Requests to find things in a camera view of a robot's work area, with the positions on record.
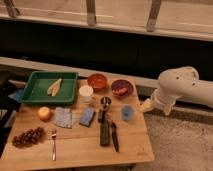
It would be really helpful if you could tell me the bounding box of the blue sponge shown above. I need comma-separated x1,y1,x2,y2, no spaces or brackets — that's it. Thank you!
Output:
79,108,95,127

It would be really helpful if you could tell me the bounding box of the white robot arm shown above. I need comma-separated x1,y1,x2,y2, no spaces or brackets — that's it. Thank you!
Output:
140,66,213,116

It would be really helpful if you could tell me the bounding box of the blue plastic cup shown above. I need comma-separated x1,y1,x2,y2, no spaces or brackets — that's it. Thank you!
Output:
121,105,134,121

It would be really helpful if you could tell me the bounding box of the white cup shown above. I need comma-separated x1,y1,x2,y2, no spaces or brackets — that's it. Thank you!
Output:
79,85,93,103

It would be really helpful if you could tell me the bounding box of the red food in bowl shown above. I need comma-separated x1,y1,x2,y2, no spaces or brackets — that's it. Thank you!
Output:
115,87,128,96

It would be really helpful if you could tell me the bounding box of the dark red bowl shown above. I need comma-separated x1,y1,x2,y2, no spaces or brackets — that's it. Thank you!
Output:
111,79,134,99

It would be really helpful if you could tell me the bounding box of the black spatula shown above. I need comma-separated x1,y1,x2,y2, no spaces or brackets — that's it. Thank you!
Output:
98,110,110,146

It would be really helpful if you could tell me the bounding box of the orange bowl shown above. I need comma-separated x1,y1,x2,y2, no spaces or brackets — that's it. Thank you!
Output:
87,73,107,91

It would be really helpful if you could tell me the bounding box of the grey blue cloth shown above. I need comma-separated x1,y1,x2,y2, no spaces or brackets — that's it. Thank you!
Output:
54,107,72,128

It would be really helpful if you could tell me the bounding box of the yellow banana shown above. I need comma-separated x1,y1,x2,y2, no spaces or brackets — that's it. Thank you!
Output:
47,78,62,96

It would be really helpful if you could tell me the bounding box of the silver fork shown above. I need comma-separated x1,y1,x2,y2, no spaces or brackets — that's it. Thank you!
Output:
51,129,56,161

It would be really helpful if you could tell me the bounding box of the yellow apple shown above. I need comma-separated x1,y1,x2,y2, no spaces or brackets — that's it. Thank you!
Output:
38,106,52,121

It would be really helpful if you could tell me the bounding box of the green plastic tray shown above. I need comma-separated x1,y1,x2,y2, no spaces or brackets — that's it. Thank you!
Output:
21,71,78,105

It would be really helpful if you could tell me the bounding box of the bunch of dark grapes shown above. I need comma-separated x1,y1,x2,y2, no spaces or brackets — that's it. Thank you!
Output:
12,127,45,148

